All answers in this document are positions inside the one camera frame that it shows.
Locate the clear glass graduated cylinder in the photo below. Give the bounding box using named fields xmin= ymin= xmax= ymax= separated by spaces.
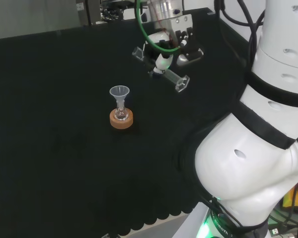
xmin=132 ymin=46 xmax=191 ymax=94

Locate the brown cork ring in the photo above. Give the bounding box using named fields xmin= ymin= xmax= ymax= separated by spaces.
xmin=109 ymin=108 xmax=135 ymax=130

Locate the yellow stop button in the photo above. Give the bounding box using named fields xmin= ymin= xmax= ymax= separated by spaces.
xmin=281 ymin=173 xmax=298 ymax=212

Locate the small round-bottom glass flask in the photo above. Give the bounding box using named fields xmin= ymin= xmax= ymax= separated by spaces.
xmin=114 ymin=101 xmax=129 ymax=121

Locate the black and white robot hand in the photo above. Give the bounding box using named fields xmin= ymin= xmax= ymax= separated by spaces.
xmin=142 ymin=14 xmax=205 ymax=79

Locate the green cable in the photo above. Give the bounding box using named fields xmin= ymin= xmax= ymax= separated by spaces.
xmin=135 ymin=0 xmax=182 ymax=54

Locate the clear plastic funnel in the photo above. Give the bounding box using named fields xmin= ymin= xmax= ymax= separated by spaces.
xmin=109 ymin=85 xmax=130 ymax=108

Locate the black cable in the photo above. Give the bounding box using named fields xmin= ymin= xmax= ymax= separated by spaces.
xmin=234 ymin=0 xmax=259 ymax=73
xmin=214 ymin=0 xmax=266 ymax=28

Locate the black bench cloth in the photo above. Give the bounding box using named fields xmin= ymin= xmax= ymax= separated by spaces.
xmin=0 ymin=7 xmax=254 ymax=238

